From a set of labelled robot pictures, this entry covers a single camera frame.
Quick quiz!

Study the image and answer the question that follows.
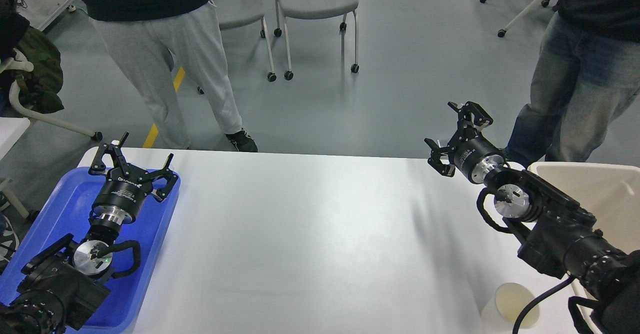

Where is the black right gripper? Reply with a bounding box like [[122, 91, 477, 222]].
[[423, 101, 506, 184]]

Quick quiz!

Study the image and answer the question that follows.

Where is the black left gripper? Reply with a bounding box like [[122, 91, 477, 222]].
[[87, 132, 179, 225]]

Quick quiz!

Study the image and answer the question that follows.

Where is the white paper cup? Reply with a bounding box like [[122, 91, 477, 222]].
[[480, 283, 535, 334]]

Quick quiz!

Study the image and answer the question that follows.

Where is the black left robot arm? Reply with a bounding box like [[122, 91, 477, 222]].
[[1, 140, 180, 334]]

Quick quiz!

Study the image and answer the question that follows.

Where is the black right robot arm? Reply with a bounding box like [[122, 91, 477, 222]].
[[424, 101, 640, 334]]

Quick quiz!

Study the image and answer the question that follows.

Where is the blue plastic tray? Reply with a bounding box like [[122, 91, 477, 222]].
[[0, 167, 181, 334]]

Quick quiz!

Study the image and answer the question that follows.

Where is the green jacket on chair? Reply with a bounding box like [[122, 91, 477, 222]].
[[16, 27, 65, 115]]

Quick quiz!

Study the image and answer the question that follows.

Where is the white side table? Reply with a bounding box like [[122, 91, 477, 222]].
[[0, 117, 39, 223]]

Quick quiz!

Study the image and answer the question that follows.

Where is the person in blue jeans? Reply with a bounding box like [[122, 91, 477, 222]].
[[503, 0, 640, 167]]

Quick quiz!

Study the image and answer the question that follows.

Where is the person in grey sweatpants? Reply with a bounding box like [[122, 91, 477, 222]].
[[82, 0, 258, 152]]

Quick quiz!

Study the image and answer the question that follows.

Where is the beige plastic bin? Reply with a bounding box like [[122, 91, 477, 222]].
[[522, 161, 640, 334]]

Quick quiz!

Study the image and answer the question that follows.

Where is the grey chair right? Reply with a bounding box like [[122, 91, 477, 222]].
[[273, 0, 361, 81]]

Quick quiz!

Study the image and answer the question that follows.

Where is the grey chair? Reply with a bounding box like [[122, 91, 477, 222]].
[[273, 0, 361, 81], [213, 0, 277, 83]]

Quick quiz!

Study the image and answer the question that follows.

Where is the grey chair left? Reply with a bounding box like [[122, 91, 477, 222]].
[[213, 0, 277, 83]]

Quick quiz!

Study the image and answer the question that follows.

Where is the white chair frame left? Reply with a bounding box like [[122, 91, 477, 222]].
[[0, 49, 104, 142]]

